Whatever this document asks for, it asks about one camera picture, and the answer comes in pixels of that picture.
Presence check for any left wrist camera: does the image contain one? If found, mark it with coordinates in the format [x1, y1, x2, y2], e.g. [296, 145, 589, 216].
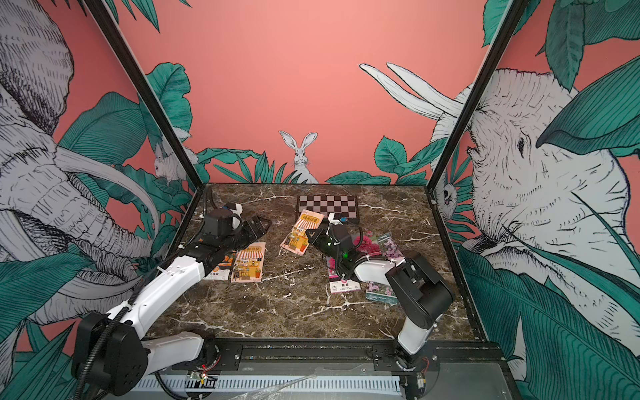
[224, 203, 243, 218]

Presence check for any purple flower seed packet front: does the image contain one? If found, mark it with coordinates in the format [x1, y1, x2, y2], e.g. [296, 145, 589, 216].
[365, 282, 398, 306]

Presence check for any purple flower seed packet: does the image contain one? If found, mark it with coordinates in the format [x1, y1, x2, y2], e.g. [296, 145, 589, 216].
[365, 282, 398, 306]
[376, 233, 404, 259]

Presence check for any right black frame post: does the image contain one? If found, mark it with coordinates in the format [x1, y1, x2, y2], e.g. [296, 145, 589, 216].
[427, 0, 530, 191]

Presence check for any clear plastic wrap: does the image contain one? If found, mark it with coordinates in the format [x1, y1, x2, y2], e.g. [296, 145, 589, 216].
[233, 373, 342, 399]

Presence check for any pink flower seed packet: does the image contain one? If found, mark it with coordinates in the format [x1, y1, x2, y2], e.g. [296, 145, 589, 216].
[352, 233, 382, 256]
[326, 258, 361, 294]

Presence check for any black front mounting rail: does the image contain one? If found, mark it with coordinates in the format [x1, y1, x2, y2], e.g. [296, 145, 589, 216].
[147, 338, 505, 373]

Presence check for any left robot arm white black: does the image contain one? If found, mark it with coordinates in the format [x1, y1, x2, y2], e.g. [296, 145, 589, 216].
[71, 204, 272, 399]

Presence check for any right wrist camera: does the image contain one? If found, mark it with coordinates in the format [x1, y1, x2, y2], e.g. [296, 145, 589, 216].
[328, 213, 341, 224]

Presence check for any white slotted vent strip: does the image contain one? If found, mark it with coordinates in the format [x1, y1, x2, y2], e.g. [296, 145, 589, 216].
[163, 375, 403, 395]

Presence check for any left black frame post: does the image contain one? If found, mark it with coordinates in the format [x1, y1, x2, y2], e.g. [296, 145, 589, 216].
[84, 0, 204, 190]

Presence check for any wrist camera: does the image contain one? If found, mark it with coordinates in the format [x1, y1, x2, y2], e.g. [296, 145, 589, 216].
[328, 213, 341, 224]
[224, 203, 243, 218]

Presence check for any sunflower shop seed packet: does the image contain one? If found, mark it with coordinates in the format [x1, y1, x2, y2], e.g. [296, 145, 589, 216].
[280, 210, 324, 256]
[231, 242, 266, 283]

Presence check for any checkered chess board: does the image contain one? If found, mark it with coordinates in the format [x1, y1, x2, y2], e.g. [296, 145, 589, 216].
[297, 195, 360, 224]

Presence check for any black frame post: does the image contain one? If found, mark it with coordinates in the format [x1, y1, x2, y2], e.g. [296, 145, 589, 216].
[427, 0, 530, 191]
[84, 0, 204, 190]

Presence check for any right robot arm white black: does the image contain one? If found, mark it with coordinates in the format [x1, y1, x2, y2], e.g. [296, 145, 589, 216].
[306, 223, 454, 357]

